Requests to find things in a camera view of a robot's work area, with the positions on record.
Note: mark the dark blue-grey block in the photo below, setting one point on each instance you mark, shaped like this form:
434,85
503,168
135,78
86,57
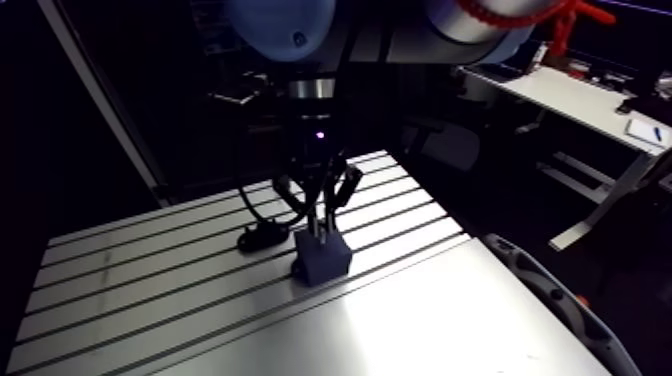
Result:
323,260

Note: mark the black oval holder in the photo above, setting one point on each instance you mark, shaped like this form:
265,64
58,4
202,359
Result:
261,237

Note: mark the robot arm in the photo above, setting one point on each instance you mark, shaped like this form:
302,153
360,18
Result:
278,26

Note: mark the white desk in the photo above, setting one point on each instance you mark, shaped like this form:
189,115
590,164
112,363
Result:
572,102

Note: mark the dark office chair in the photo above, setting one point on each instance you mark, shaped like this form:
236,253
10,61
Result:
446,144

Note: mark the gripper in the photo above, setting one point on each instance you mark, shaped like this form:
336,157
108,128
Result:
311,149

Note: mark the blue pen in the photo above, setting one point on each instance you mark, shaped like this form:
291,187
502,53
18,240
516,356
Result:
658,134

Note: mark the grey metal post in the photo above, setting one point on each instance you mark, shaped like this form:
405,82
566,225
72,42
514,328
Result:
100,94

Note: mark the white notepad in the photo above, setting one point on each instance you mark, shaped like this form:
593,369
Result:
644,132

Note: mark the pale holed strip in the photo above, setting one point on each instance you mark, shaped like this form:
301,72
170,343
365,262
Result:
564,304

